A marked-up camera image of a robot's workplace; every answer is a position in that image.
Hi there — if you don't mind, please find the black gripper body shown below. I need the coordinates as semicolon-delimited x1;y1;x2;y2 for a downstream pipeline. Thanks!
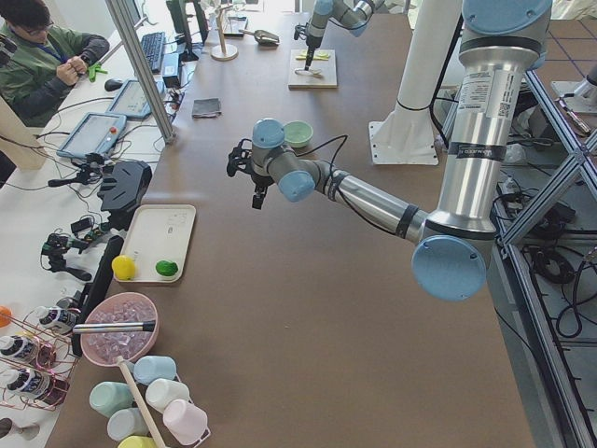
305;45;317;65
227;138;274;187

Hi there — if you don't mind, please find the white ceramic spoon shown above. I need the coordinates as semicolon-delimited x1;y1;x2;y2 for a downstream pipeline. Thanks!
294;68;323;77

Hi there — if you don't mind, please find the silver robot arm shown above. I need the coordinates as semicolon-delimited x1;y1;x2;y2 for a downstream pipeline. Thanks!
294;0;384;71
227;1;552;301

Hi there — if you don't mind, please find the light green bowl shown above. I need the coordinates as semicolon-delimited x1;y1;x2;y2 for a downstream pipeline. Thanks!
284;120;313;148

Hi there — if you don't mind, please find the pink ice bowl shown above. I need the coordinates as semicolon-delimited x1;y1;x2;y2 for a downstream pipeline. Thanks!
71;292;160;367

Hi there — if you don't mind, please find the yellow plastic knife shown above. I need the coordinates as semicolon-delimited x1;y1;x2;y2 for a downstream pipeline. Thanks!
295;50;332;61

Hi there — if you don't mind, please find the bamboo cutting board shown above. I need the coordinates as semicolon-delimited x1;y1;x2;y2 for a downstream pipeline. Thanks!
287;49;338;90

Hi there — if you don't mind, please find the metal scoop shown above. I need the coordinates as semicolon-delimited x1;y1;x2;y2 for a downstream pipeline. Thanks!
240;29;280;47

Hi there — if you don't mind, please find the grey folded cloth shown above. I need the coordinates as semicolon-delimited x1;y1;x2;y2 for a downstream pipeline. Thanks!
191;98;221;119

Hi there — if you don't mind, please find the wooden mug tree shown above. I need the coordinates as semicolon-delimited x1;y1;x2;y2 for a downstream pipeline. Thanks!
210;5;239;62

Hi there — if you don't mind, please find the cream cartoon tray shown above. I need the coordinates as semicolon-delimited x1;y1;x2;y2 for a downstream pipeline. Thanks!
114;204;196;284

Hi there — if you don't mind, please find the green lime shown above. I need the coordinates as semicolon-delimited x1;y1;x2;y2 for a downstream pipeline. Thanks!
155;259;179;277

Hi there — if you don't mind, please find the teach pendant far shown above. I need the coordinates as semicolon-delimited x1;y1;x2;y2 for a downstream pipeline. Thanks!
106;79;151;120

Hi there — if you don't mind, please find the teach pendant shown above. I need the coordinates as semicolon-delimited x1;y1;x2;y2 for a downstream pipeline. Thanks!
56;113;127;160
106;79;151;120

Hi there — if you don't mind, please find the black keyboard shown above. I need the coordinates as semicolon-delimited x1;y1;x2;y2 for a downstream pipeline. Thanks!
140;32;166;74

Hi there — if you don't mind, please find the teach pendant near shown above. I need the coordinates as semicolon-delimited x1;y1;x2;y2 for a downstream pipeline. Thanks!
56;113;127;160

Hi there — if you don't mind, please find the yellow lemon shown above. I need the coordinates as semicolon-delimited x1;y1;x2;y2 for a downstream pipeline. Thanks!
111;255;136;281

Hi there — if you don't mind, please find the seated person green jacket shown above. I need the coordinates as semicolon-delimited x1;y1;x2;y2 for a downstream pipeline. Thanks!
1;1;110;128

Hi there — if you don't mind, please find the copper bottle rack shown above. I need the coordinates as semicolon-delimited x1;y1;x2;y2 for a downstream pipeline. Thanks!
1;307;78;411

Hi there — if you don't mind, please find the aluminium frame post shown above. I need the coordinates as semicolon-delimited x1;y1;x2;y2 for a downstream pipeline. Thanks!
105;0;175;145

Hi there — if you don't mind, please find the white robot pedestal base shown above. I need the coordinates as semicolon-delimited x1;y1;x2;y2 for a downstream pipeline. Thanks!
369;0;463;165

